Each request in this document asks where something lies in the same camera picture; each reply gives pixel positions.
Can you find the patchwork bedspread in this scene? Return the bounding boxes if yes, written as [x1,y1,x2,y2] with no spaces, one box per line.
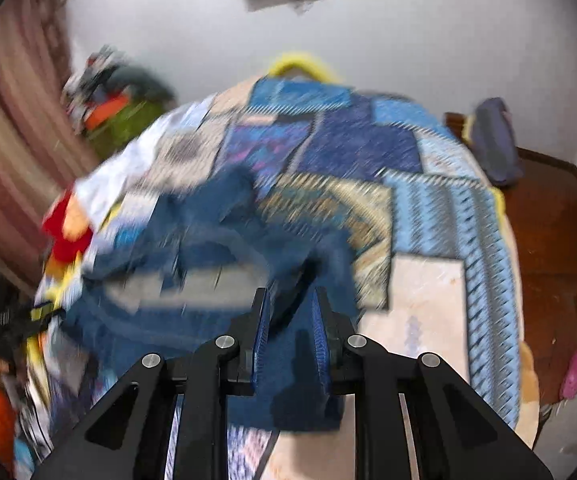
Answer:
[13,77,524,480]

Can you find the green storage box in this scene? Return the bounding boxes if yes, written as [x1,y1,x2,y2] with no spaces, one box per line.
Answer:
[88,100,172,157]

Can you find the red plush toy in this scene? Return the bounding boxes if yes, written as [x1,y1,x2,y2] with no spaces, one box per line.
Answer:
[42,192,95,267]

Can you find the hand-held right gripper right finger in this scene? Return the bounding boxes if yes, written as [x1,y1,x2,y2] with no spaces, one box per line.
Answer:
[311,287,554,480]

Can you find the grey backpack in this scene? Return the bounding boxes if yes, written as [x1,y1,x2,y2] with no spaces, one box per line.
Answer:
[469,97,524,187]

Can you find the blue denim jacket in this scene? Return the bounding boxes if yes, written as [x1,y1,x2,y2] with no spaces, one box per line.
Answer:
[63,165,360,433]

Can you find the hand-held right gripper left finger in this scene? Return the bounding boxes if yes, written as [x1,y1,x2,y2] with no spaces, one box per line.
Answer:
[31,287,275,480]

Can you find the pile of clothes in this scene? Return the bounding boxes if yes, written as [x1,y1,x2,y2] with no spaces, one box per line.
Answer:
[63,47,134,106]

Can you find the striped brown curtain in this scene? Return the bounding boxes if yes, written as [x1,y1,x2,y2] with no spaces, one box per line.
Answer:
[0,0,99,286]

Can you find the pink slipper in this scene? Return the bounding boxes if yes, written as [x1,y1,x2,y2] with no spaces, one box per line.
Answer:
[560,349,577,399]

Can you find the white cloth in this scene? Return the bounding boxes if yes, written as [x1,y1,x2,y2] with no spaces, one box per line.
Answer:
[75,105,219,223]

